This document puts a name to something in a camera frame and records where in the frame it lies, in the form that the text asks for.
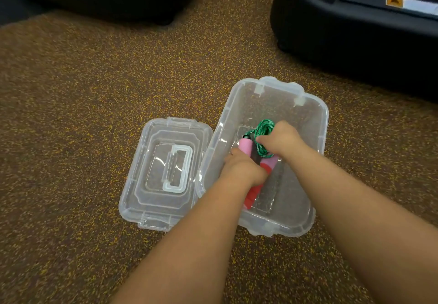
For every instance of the person's left hand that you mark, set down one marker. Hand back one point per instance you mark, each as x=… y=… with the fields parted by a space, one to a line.
x=244 y=169

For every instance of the person's right hand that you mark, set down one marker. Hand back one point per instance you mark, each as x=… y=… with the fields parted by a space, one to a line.
x=282 y=139

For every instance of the person's left fingers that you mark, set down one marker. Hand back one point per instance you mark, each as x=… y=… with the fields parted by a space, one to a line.
x=232 y=155

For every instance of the person's right fingers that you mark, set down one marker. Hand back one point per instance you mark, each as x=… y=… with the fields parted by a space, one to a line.
x=265 y=140

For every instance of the person's left forearm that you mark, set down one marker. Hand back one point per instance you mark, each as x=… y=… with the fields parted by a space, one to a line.
x=191 y=245

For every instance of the person's right forearm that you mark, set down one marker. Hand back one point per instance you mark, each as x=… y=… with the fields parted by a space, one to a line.
x=362 y=218

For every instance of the clear plastic storage box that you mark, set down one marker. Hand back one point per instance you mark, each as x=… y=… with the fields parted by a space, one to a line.
x=263 y=156

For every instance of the clear plastic box lid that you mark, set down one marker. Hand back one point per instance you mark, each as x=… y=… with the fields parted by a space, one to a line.
x=166 y=173

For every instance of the black exercise machine base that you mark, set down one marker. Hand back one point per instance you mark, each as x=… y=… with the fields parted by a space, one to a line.
x=356 y=23

